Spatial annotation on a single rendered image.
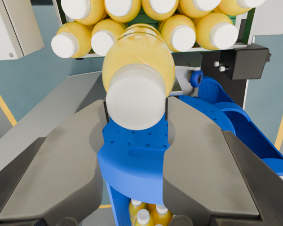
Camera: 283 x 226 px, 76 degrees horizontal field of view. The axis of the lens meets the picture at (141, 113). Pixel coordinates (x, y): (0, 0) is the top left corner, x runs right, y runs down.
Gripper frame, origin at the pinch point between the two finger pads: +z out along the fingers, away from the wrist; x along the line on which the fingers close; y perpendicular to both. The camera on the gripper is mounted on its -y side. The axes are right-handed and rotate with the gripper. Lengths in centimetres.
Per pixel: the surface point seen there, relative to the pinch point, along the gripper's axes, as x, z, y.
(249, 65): 23.5, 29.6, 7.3
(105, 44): -6.1, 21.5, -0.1
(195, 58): 14.6, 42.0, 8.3
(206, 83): 43, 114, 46
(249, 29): 23.1, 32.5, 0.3
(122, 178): -3.6, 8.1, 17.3
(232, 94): 64, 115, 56
